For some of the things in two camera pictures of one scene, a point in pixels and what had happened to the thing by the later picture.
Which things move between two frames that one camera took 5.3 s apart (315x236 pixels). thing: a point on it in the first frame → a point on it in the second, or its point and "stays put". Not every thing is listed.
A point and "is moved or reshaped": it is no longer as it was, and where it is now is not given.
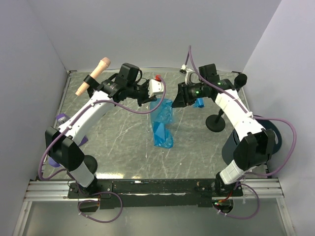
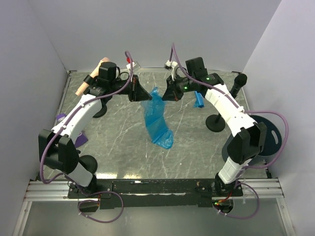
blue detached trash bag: (162, 120) is moved or reshaped
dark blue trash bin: (230, 144) stays put
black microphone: (240, 80) stays put
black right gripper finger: (181, 99) → (173, 91)
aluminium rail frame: (253, 189) stays put
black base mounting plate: (154, 193) stays put
